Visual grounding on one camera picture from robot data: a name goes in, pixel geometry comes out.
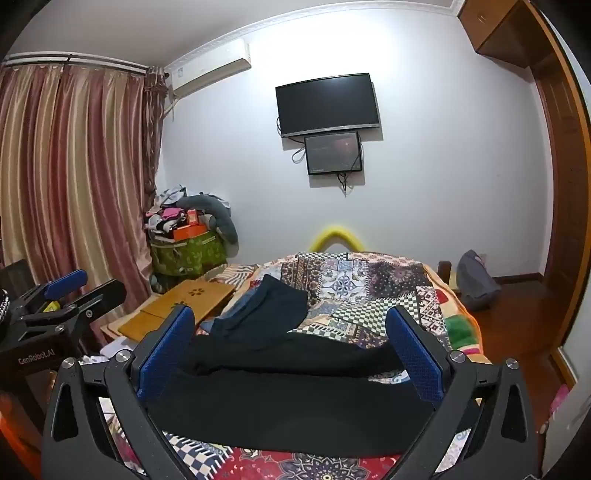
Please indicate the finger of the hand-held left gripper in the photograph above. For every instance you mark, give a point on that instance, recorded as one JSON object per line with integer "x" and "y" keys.
{"x": 67, "y": 281}
{"x": 99, "y": 297}

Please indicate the yellow foam tube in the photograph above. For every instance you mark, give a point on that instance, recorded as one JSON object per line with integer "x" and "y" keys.
{"x": 337, "y": 233}

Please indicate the small black wall monitor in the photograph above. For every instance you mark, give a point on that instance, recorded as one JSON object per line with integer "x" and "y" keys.
{"x": 333, "y": 153}

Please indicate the green patterned storage bag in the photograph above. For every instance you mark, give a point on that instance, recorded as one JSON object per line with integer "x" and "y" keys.
{"x": 189, "y": 256}

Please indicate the striped pink curtain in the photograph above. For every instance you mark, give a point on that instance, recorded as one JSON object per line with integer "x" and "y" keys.
{"x": 69, "y": 175}

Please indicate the grey plush pillow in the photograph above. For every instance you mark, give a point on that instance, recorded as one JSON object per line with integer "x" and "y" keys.
{"x": 221, "y": 221}

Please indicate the patchwork printed blanket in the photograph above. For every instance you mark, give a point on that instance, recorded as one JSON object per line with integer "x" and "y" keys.
{"x": 351, "y": 286}

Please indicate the small red box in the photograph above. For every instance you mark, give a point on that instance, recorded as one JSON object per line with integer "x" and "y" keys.
{"x": 191, "y": 218}

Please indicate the dark blue garment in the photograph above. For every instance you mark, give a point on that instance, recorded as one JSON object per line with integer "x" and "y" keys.
{"x": 268, "y": 309}

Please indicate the wooden door frame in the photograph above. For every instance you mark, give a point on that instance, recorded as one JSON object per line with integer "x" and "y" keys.
{"x": 561, "y": 184}

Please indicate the black pants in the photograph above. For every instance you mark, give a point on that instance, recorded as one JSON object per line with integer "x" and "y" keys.
{"x": 286, "y": 397}

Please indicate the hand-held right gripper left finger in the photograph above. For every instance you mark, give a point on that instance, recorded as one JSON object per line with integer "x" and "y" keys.
{"x": 164, "y": 355}

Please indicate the pile of clothes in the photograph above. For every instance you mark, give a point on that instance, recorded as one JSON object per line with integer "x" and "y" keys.
{"x": 164, "y": 217}

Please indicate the wooden wall cabinet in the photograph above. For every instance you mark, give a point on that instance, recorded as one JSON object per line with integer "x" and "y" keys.
{"x": 498, "y": 25}

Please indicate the white patterned cloth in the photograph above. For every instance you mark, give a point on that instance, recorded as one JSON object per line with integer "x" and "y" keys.
{"x": 117, "y": 348}

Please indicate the wooden lap desk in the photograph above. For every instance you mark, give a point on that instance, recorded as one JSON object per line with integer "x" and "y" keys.
{"x": 184, "y": 297}

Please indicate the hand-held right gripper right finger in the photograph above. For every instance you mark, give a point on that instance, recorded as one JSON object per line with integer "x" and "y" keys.
{"x": 415, "y": 355}

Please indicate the orange box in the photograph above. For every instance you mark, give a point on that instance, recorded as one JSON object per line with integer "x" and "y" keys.
{"x": 189, "y": 232}

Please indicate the grey backpack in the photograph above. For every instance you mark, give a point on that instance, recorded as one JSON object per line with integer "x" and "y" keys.
{"x": 478, "y": 281}

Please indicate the colourful fleece blanket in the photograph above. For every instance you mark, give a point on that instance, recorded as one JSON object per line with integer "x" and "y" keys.
{"x": 459, "y": 330}

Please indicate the white air conditioner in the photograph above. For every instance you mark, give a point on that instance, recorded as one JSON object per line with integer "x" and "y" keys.
{"x": 207, "y": 64}

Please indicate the wooden bed post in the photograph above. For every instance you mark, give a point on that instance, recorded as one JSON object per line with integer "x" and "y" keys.
{"x": 444, "y": 271}

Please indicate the white curtain rail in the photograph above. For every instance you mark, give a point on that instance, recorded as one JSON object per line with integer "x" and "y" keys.
{"x": 69, "y": 60}

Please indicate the black wall television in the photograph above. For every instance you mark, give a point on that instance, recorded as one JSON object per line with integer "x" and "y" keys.
{"x": 328, "y": 104}

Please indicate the pink cloth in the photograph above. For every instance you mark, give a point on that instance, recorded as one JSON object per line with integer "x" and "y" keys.
{"x": 558, "y": 404}

